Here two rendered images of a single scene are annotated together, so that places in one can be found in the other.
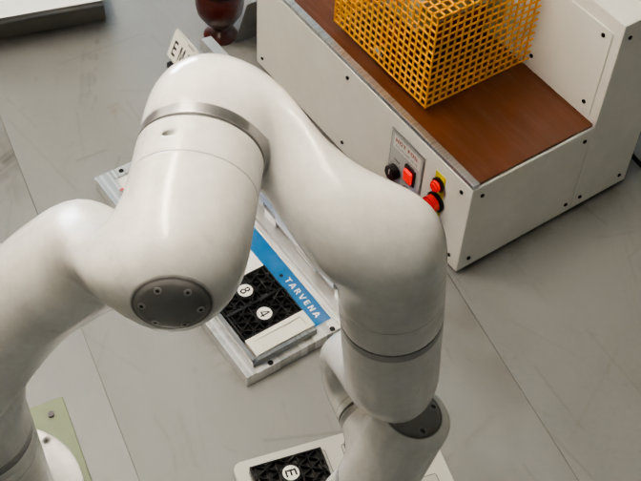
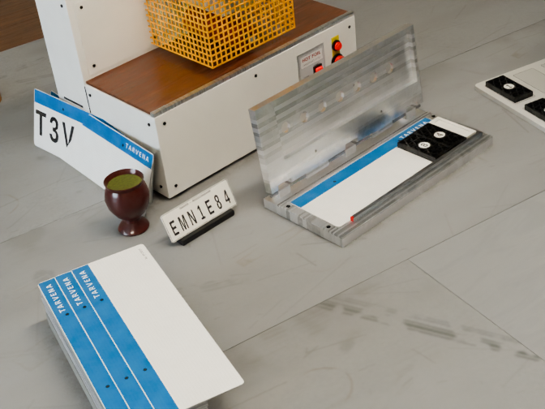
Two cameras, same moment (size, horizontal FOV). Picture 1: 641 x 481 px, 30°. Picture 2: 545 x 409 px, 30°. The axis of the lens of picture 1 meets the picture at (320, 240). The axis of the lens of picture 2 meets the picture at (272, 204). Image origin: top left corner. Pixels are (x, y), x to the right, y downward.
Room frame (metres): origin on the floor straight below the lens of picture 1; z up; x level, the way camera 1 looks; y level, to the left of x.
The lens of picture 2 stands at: (1.40, 1.81, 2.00)
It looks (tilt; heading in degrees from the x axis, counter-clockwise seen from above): 34 degrees down; 268
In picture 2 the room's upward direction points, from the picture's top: 7 degrees counter-clockwise
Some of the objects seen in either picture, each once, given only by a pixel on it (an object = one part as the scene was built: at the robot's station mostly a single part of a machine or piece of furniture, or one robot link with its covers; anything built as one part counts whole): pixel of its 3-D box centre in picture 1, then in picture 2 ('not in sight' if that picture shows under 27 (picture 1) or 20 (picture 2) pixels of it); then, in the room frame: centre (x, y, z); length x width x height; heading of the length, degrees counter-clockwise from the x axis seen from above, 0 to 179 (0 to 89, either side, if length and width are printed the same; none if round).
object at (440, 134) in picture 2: (264, 315); (439, 137); (1.00, 0.07, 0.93); 0.10 x 0.05 x 0.01; 128
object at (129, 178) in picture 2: (219, 10); (128, 204); (1.62, 0.20, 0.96); 0.09 x 0.09 x 0.11
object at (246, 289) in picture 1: (245, 292); (424, 147); (1.03, 0.10, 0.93); 0.10 x 0.05 x 0.01; 128
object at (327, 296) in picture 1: (226, 243); (380, 167); (1.13, 0.14, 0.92); 0.44 x 0.21 x 0.04; 38
